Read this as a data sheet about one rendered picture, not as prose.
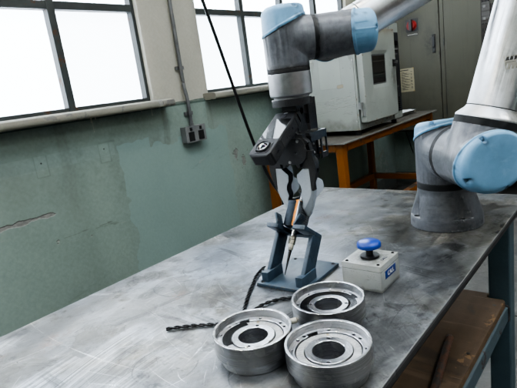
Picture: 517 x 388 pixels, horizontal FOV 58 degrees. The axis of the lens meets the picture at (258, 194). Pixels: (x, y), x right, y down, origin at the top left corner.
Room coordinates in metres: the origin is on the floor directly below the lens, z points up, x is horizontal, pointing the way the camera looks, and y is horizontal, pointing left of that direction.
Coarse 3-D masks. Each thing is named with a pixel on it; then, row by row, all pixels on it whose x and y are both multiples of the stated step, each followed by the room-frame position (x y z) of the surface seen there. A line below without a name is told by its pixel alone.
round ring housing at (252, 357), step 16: (224, 320) 0.59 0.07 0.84; (240, 320) 0.60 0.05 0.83; (256, 320) 0.60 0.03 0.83; (272, 320) 0.59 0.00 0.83; (288, 320) 0.56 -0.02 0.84; (240, 336) 0.56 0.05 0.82; (256, 336) 0.58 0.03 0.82; (272, 336) 0.55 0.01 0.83; (224, 352) 0.52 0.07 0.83; (240, 352) 0.51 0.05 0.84; (256, 352) 0.50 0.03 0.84; (272, 352) 0.51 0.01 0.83; (240, 368) 0.51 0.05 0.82; (256, 368) 0.51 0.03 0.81; (272, 368) 0.51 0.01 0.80
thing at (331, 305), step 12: (300, 288) 0.65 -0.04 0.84; (312, 288) 0.66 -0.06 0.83; (324, 288) 0.66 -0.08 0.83; (336, 288) 0.66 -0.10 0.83; (348, 288) 0.65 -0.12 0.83; (360, 288) 0.63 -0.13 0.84; (300, 300) 0.64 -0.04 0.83; (312, 300) 0.63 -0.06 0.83; (324, 300) 0.63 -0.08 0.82; (336, 300) 0.63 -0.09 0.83; (360, 300) 0.59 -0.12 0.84; (300, 312) 0.59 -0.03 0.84; (324, 312) 0.59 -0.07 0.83; (336, 312) 0.56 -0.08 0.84; (348, 312) 0.57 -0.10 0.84; (360, 312) 0.58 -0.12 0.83; (300, 324) 0.59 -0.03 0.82; (360, 324) 0.59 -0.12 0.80
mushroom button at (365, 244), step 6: (360, 240) 0.73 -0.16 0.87; (366, 240) 0.73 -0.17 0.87; (372, 240) 0.72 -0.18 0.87; (378, 240) 0.72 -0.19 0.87; (360, 246) 0.72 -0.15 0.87; (366, 246) 0.71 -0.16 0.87; (372, 246) 0.71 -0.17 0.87; (378, 246) 0.71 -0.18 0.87; (366, 252) 0.73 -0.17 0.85; (372, 252) 0.73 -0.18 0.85
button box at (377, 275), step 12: (360, 252) 0.76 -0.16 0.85; (384, 252) 0.74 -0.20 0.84; (396, 252) 0.73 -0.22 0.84; (348, 264) 0.72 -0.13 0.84; (360, 264) 0.70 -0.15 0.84; (372, 264) 0.70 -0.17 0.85; (384, 264) 0.69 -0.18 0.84; (396, 264) 0.73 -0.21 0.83; (348, 276) 0.72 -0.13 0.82; (360, 276) 0.70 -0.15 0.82; (372, 276) 0.69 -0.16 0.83; (384, 276) 0.69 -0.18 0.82; (396, 276) 0.72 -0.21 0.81; (372, 288) 0.69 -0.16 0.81; (384, 288) 0.69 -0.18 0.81
